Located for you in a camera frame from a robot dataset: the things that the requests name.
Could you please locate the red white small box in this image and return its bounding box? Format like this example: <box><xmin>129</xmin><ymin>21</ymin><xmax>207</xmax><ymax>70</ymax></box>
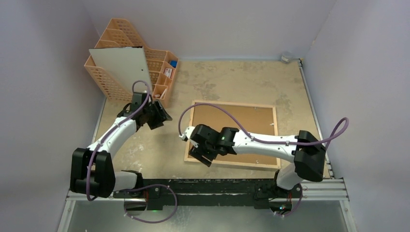
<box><xmin>164</xmin><ymin>68</ymin><xmax>173</xmax><ymax>79</ymax></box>

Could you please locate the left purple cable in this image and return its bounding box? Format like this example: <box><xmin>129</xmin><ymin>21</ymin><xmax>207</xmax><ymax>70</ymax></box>
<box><xmin>86</xmin><ymin>80</ymin><xmax>153</xmax><ymax>202</ymax></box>

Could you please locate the white wooden picture frame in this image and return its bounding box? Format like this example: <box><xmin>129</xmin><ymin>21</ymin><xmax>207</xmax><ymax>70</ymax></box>
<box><xmin>184</xmin><ymin>100</ymin><xmax>281</xmax><ymax>170</ymax></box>

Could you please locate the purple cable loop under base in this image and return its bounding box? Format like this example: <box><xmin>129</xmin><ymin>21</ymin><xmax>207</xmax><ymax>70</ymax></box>
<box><xmin>124</xmin><ymin>184</ymin><xmax>179</xmax><ymax>224</ymax></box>

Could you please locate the white board in organizer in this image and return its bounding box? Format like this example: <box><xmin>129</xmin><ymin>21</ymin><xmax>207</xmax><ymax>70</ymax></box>
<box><xmin>89</xmin><ymin>46</ymin><xmax>153</xmax><ymax>92</ymax></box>

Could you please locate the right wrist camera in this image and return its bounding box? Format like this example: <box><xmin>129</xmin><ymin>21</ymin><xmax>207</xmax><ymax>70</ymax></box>
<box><xmin>179</xmin><ymin>126</ymin><xmax>195</xmax><ymax>142</ymax></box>

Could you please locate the small clear jar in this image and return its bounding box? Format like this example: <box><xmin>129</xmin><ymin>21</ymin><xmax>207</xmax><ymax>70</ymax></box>
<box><xmin>281</xmin><ymin>51</ymin><xmax>293</xmax><ymax>64</ymax></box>

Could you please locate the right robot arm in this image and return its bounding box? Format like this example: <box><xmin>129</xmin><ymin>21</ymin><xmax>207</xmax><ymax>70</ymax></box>
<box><xmin>179</xmin><ymin>124</ymin><xmax>326</xmax><ymax>197</ymax></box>

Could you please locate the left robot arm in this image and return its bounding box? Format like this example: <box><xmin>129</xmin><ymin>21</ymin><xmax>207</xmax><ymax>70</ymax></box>
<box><xmin>70</xmin><ymin>92</ymin><xmax>172</xmax><ymax>200</ymax></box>

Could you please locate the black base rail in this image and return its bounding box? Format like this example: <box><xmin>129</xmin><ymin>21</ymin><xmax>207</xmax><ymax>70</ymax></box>
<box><xmin>65</xmin><ymin>178</ymin><xmax>350</xmax><ymax>210</ymax></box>

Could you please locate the blue item in organizer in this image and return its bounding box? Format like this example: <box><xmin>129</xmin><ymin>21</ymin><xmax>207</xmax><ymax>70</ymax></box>
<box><xmin>169</xmin><ymin>60</ymin><xmax>177</xmax><ymax>68</ymax></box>

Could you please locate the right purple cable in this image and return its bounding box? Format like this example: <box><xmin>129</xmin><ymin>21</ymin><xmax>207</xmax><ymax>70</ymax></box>
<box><xmin>178</xmin><ymin>102</ymin><xmax>350</xmax><ymax>151</ymax></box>

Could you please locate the orange plastic desk organizer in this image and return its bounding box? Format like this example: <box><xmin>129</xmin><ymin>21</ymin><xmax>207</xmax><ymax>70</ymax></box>
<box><xmin>84</xmin><ymin>18</ymin><xmax>178</xmax><ymax>107</ymax></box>

